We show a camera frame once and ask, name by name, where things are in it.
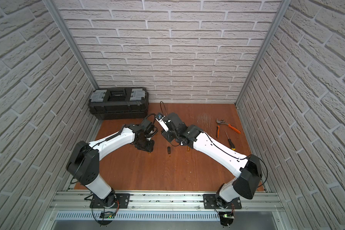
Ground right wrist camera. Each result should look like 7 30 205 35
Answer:
155 113 169 132

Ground black plastic toolbox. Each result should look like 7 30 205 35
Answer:
88 87 149 120

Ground orange handled pliers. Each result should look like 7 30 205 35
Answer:
216 119 241 134

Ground black orange screwdriver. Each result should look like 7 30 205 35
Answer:
225 131 236 151

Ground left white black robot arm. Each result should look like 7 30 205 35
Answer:
66 119 158 208

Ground aluminium rail frame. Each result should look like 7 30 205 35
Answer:
40 190 290 230

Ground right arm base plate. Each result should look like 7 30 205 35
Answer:
203 194 242 210

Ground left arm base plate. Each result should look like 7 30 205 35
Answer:
90 193 131 209

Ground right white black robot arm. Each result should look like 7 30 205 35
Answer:
156 113 262 203

